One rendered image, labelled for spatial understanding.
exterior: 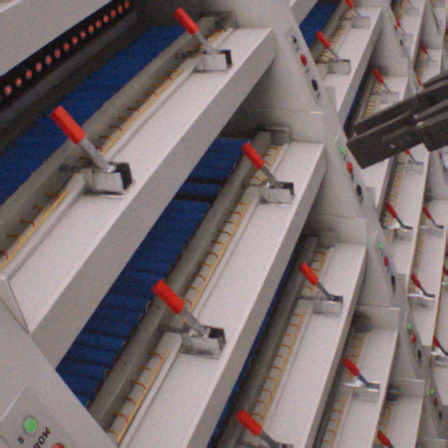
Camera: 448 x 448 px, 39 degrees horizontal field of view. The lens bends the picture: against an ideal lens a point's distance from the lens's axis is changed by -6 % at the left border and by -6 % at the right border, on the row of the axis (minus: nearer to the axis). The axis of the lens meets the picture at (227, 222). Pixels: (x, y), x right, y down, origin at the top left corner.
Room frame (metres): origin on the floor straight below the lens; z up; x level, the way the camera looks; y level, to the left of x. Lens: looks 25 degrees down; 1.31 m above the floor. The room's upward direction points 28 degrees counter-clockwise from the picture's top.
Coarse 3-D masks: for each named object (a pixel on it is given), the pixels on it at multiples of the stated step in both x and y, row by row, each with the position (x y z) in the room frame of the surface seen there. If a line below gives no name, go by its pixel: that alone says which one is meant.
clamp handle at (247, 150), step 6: (246, 144) 0.77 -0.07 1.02; (246, 150) 0.77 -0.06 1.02; (252, 150) 0.77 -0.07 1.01; (246, 156) 0.77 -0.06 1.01; (252, 156) 0.77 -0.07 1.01; (258, 156) 0.77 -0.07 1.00; (252, 162) 0.77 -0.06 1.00; (258, 162) 0.76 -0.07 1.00; (258, 168) 0.77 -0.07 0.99; (264, 168) 0.77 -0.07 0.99; (270, 174) 0.77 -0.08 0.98; (270, 180) 0.76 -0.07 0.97; (276, 180) 0.77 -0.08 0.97; (276, 186) 0.76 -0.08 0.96
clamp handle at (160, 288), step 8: (160, 280) 0.56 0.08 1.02; (152, 288) 0.55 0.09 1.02; (160, 288) 0.55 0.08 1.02; (168, 288) 0.55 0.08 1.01; (160, 296) 0.55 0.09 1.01; (168, 296) 0.55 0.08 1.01; (176, 296) 0.55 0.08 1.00; (168, 304) 0.55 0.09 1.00; (176, 304) 0.54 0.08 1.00; (184, 304) 0.55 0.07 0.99; (176, 312) 0.54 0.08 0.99; (184, 312) 0.55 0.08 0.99; (192, 320) 0.54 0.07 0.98; (200, 328) 0.54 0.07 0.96; (200, 336) 0.54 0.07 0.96
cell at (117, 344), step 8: (80, 336) 0.58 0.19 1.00; (88, 336) 0.58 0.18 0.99; (96, 336) 0.57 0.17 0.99; (104, 336) 0.57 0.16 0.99; (80, 344) 0.58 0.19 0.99; (88, 344) 0.57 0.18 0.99; (96, 344) 0.57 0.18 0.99; (104, 344) 0.56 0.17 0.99; (112, 344) 0.56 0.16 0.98; (120, 344) 0.56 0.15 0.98; (120, 352) 0.55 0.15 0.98
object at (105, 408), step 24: (264, 144) 0.88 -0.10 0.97; (240, 168) 0.82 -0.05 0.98; (240, 192) 0.79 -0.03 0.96; (216, 216) 0.73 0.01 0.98; (192, 240) 0.69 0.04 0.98; (216, 240) 0.71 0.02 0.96; (192, 264) 0.65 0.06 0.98; (192, 288) 0.63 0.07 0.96; (168, 312) 0.59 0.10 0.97; (144, 336) 0.55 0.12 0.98; (120, 360) 0.53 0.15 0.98; (144, 360) 0.54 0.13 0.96; (120, 384) 0.50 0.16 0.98; (96, 408) 0.47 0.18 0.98; (120, 408) 0.49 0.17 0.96
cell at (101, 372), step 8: (64, 360) 0.55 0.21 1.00; (72, 360) 0.55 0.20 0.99; (56, 368) 0.55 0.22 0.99; (64, 368) 0.54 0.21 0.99; (72, 368) 0.54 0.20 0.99; (80, 368) 0.53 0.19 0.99; (88, 368) 0.53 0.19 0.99; (96, 368) 0.53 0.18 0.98; (104, 368) 0.53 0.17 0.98; (80, 376) 0.53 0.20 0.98; (88, 376) 0.53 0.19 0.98; (96, 376) 0.52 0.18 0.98; (104, 376) 0.52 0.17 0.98
